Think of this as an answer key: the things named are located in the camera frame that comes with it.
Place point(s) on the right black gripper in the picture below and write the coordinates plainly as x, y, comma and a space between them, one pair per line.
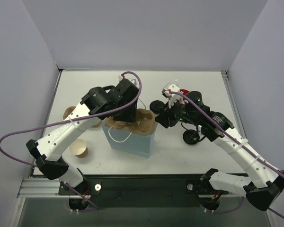
168, 116

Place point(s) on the black plastic cup lid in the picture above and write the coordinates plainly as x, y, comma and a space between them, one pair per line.
156, 106

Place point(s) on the red straw holder cup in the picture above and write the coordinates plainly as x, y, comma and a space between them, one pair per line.
184, 91

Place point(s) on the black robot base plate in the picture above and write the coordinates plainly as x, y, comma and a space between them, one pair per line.
148, 191

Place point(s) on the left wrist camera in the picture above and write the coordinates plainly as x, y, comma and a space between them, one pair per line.
121, 77

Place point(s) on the light blue paper bag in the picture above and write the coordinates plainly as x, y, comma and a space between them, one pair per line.
132, 137

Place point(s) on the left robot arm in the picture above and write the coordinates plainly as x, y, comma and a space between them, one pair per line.
98, 104

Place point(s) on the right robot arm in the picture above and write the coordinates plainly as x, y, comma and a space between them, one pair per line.
262, 184

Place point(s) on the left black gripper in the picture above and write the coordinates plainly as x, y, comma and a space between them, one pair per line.
125, 116

